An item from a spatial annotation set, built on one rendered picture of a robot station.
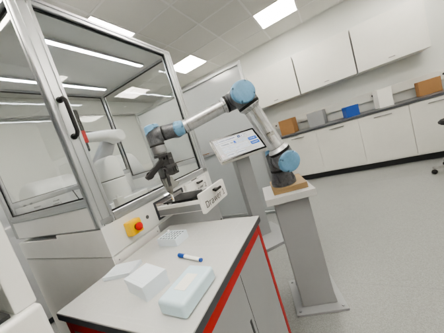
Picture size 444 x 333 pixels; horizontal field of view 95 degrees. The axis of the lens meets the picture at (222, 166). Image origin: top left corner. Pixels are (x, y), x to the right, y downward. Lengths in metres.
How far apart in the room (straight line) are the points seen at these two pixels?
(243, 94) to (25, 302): 1.01
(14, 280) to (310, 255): 1.28
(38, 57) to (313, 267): 1.73
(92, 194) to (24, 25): 0.74
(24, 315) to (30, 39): 1.00
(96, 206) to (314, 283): 1.29
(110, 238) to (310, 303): 1.23
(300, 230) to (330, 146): 2.74
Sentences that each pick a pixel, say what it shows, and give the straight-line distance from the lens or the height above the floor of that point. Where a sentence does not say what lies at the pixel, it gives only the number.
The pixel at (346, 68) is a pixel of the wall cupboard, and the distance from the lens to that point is 4.28.
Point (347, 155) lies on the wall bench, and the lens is 3.97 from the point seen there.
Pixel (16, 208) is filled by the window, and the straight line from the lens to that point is 1.83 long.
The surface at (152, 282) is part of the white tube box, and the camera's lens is 0.76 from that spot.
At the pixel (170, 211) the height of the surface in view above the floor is 0.86.
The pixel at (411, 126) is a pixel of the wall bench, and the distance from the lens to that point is 4.04.
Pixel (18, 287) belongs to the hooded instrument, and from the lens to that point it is 0.76.
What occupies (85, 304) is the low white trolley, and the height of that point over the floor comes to 0.76.
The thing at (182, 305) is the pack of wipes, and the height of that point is 0.80.
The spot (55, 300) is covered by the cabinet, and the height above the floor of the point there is 0.49.
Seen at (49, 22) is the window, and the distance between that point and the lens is 1.39.
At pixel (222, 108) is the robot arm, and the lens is 1.17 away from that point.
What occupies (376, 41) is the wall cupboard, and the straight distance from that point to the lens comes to 4.38.
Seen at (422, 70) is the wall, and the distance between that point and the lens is 4.80.
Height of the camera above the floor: 1.15
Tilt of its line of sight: 7 degrees down
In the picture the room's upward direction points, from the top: 18 degrees counter-clockwise
